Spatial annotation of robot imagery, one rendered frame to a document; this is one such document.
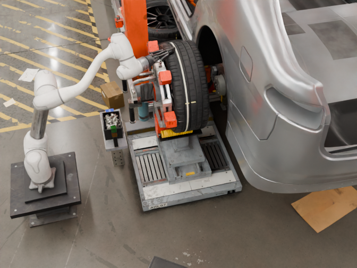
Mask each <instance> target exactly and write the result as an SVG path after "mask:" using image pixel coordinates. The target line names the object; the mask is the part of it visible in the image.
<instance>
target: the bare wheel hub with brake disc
mask: <svg viewBox="0 0 357 268"><path fill-rule="evenodd" d="M217 69H218V75H217V76H215V77H214V82H217V84H218V90H216V91H215V92H216V94H217V96H219V98H220V101H221V95H222V104H223V105H224V106H227V88H226V79H225V71H224V66H223V63H219V64H218V65H217Z"/></svg>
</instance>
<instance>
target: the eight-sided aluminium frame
mask: <svg viewBox="0 0 357 268"><path fill-rule="evenodd" d="M160 66H161V68H159V67H158V64H157V63H155V64H154V67H155V70H156V74H157V77H158V74H159V72H160V71H166V67H165V66H164V63H163V62H162V64H160ZM148 70H149V71H151V67H149V69H148ZM158 83H159V79H158ZM165 87H166V93H167V97H166V98H165V97H164V91H163V85H160V84H159V89H160V95H161V100H158V102H156V101H153V106H154V111H155V113H156V116H157V120H158V123H159V127H160V128H165V127H166V126H165V122H164V113H165V112H166V107H168V112H171V111H172V99H171V95H170V91H169V85H168V84H167V85H165ZM158 110H160V111H161V115H162V117H163V120H162V121H161V119H160V116H159V112H158Z"/></svg>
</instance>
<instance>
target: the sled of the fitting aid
mask: <svg viewBox="0 0 357 268"><path fill-rule="evenodd" d="M196 136H197V139H198V141H199V144H200V146H201V149H202V152H203V154H204V157H205V161H203V162H198V163H192V164H187V165H182V166H176V167H171V168H170V167H169V164H168V160H167V157H166V154H165V150H164V146H163V143H162V141H160V140H159V138H158V137H157V136H156V137H157V144H158V148H159V151H160V155H161V158H162V162H163V165H164V168H165V172H166V175H167V179H168V183H169V185H172V184H175V183H180V182H186V181H191V180H196V179H201V178H206V177H210V176H211V168H210V165H209V163H208V160H207V158H206V155H205V152H204V150H203V147H202V144H201V142H200V139H199V137H198V135H196Z"/></svg>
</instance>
